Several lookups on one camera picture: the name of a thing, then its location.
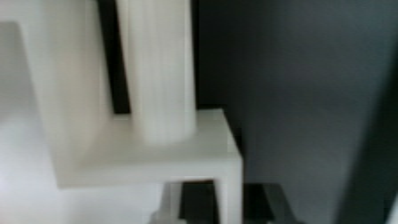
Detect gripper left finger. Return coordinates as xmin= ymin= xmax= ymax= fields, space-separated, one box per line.
xmin=149 ymin=180 xmax=220 ymax=224

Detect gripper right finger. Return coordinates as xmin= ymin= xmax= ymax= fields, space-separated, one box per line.
xmin=243 ymin=183 xmax=302 ymax=224

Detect white U-shaped obstacle frame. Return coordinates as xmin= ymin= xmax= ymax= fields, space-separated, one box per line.
xmin=0 ymin=0 xmax=243 ymax=224

